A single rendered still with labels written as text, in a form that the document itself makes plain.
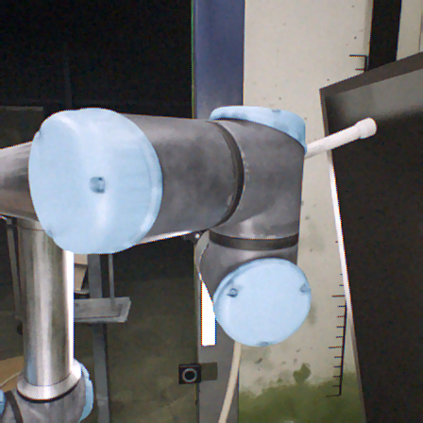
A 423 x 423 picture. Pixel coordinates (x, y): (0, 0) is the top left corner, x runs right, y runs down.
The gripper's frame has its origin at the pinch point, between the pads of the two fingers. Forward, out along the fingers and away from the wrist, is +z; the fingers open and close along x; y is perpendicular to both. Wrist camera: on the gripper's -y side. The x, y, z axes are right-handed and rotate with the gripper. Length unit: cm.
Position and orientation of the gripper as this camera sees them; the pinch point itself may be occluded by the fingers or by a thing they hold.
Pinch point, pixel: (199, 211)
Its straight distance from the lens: 66.5
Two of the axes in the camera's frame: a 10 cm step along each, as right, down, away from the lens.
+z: -1.8, -2.1, 9.6
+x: 9.1, -4.1, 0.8
